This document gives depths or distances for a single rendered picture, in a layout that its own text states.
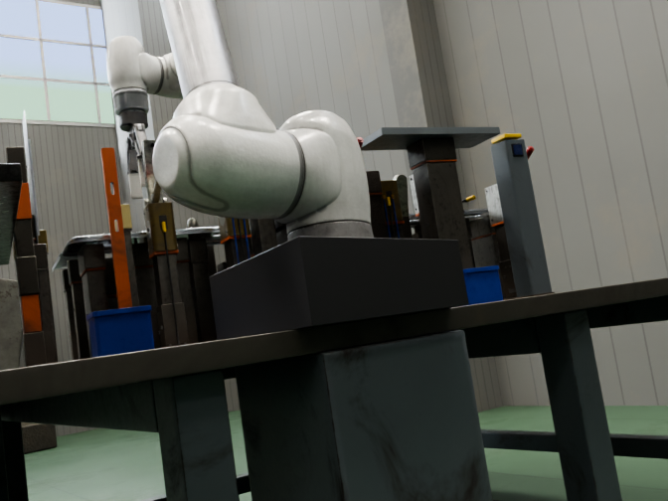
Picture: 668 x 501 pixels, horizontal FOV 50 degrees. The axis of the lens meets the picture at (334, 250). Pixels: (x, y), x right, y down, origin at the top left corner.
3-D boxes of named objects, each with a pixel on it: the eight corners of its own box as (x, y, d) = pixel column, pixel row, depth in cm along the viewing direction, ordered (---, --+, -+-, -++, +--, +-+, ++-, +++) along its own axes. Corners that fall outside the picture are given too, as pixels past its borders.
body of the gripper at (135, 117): (149, 108, 189) (153, 142, 188) (143, 119, 197) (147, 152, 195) (120, 108, 186) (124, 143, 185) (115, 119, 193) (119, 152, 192)
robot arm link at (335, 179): (392, 222, 129) (376, 107, 133) (312, 216, 118) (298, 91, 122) (335, 243, 142) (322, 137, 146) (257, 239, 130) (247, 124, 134)
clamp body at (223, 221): (256, 340, 180) (237, 195, 184) (271, 338, 170) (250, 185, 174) (232, 344, 177) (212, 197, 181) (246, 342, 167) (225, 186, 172)
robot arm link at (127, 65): (119, 83, 184) (166, 89, 193) (112, 27, 186) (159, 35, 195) (102, 98, 192) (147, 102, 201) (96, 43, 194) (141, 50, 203)
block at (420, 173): (464, 308, 191) (436, 145, 196) (482, 305, 184) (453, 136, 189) (432, 313, 186) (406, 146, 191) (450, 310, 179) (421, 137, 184)
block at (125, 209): (144, 355, 172) (126, 206, 176) (147, 355, 169) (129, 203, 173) (129, 358, 170) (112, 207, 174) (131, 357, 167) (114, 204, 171)
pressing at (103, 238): (480, 224, 250) (479, 219, 250) (523, 209, 230) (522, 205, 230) (60, 257, 189) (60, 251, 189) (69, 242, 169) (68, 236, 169)
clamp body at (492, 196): (522, 302, 222) (501, 187, 226) (549, 297, 211) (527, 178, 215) (503, 304, 218) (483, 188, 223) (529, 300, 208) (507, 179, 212)
